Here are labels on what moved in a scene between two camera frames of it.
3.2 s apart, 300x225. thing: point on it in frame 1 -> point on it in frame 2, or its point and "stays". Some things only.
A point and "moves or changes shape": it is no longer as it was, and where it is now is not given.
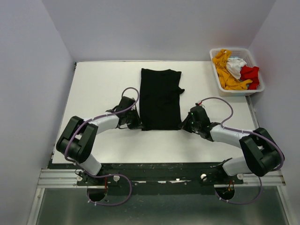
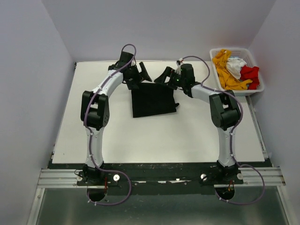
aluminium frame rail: (57, 178) stays
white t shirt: (233, 66) stays
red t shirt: (247, 72) stays
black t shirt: (160, 99) moves or changes shape
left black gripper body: (132, 121) -> (134, 77)
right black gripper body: (190, 125) -> (176, 81)
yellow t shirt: (228, 80) stays
